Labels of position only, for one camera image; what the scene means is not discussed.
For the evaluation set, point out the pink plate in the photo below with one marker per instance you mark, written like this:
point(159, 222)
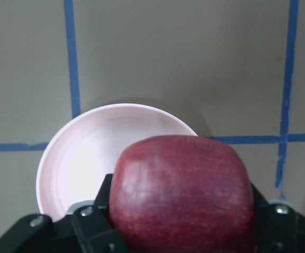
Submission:
point(76, 160)

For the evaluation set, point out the red apple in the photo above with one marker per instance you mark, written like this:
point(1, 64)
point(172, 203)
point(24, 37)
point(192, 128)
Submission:
point(182, 194)

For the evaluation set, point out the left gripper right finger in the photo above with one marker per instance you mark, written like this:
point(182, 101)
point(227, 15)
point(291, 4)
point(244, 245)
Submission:
point(276, 225)

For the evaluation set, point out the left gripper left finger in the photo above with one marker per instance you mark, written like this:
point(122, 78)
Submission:
point(92, 226)

